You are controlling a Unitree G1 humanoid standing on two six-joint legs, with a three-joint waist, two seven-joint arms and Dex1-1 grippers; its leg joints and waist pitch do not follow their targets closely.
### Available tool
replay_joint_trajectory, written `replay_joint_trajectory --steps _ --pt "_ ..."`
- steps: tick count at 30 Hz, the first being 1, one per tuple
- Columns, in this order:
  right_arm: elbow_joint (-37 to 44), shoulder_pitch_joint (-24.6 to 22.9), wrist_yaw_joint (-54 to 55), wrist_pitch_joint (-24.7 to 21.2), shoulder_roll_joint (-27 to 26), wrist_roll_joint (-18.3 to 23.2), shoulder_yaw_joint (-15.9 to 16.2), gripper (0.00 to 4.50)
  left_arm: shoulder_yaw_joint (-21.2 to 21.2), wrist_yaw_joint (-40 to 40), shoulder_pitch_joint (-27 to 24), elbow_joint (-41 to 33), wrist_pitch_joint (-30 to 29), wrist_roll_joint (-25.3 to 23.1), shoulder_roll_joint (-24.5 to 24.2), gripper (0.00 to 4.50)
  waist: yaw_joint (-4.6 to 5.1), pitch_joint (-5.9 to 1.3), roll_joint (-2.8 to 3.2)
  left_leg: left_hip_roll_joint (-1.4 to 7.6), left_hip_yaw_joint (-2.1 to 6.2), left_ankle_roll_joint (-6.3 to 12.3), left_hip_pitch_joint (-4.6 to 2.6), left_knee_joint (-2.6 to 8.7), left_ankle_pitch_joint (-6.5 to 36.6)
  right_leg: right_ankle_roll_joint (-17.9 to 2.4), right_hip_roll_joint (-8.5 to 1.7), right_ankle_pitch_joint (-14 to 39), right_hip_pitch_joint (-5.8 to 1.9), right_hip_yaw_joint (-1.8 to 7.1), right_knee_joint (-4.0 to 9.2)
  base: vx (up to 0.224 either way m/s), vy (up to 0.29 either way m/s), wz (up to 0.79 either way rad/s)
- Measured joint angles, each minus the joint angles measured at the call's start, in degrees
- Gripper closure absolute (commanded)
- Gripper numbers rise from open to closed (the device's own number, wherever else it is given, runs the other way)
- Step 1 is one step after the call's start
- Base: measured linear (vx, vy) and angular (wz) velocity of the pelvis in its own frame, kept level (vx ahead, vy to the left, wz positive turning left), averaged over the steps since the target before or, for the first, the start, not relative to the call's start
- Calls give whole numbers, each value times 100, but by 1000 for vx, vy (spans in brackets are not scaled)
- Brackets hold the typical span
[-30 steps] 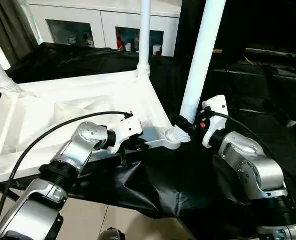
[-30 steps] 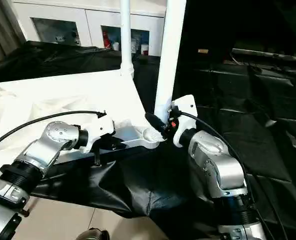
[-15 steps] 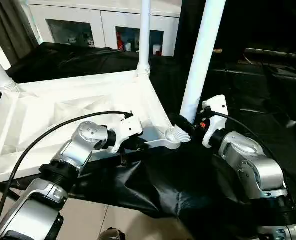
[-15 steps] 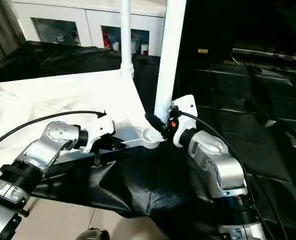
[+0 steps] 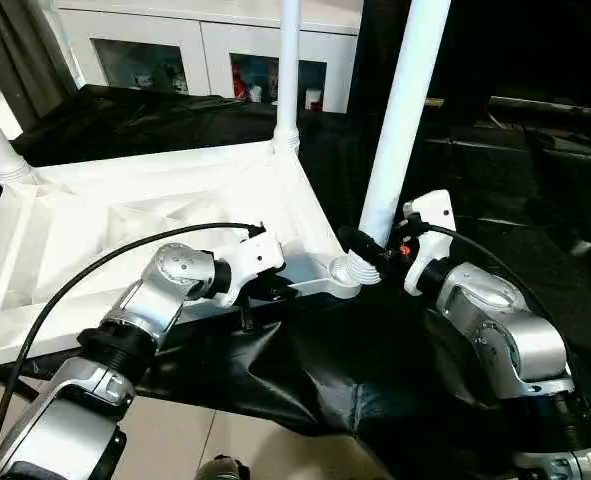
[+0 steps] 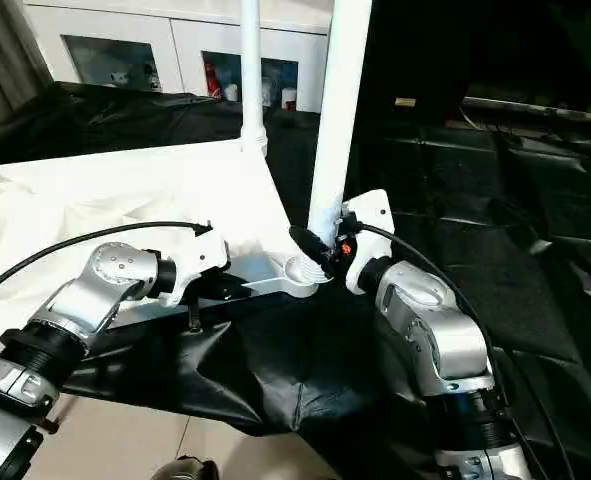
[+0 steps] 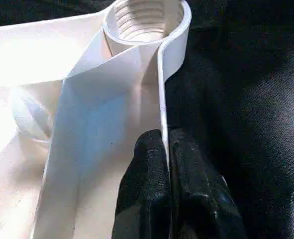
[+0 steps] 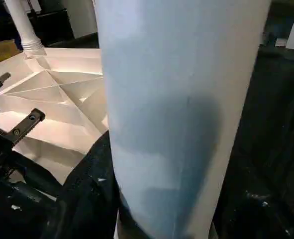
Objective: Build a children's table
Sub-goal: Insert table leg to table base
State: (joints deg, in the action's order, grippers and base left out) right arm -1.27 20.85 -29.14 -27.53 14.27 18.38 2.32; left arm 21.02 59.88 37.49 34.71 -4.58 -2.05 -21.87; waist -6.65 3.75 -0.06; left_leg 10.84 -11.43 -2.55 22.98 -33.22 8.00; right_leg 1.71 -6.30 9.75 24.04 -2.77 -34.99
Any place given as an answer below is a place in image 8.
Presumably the white plastic table top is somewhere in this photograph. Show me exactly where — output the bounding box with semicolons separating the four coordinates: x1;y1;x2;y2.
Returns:
0;47;110;186

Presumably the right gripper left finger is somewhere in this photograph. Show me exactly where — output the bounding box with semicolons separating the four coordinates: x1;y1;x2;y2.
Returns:
41;132;121;239

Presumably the black mat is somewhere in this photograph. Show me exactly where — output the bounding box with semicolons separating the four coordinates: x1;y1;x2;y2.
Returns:
0;32;294;239

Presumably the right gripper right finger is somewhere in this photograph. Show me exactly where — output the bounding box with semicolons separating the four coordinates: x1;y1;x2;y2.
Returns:
211;149;294;239

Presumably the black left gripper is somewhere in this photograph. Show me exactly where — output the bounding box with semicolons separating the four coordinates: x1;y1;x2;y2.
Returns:
0;72;64;197

